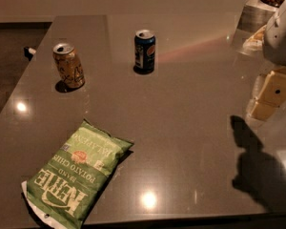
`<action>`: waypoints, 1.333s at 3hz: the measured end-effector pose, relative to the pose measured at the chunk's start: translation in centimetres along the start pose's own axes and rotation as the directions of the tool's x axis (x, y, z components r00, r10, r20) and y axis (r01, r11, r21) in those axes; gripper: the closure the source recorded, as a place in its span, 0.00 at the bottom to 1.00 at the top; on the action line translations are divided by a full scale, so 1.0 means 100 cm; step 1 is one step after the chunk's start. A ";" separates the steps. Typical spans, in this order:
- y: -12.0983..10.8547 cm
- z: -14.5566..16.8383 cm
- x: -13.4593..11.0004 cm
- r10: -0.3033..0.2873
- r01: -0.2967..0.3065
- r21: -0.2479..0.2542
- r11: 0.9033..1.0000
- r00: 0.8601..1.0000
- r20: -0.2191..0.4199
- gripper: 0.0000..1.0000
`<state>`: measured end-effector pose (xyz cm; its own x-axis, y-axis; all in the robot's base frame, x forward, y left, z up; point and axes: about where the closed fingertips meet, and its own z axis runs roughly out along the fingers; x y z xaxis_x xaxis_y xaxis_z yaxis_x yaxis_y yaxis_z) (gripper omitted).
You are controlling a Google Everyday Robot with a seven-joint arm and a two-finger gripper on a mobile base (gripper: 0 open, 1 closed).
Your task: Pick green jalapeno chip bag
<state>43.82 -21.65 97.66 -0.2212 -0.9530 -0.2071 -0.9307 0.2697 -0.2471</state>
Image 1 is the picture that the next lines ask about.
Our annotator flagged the metal dispenser base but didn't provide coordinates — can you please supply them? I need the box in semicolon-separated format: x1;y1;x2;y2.
235;0;279;34

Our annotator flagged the green jalapeno chip bag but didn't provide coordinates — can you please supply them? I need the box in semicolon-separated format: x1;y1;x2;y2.
22;121;133;229

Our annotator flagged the blue pepsi can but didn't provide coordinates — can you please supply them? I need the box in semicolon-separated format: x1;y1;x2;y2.
133;29;155;74

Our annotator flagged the small black white object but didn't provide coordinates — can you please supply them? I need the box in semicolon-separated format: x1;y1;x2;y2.
24;47;36;60

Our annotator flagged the gold soda can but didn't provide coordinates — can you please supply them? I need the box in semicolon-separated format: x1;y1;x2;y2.
52;42;85;89

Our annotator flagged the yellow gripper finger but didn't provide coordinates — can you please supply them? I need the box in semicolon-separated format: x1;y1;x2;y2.
249;70;286;121
243;26;266;51

